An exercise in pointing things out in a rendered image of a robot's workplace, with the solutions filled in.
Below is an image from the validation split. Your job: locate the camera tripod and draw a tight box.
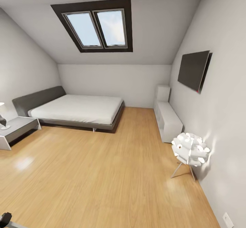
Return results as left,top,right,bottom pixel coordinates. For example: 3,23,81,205
0,212,27,228

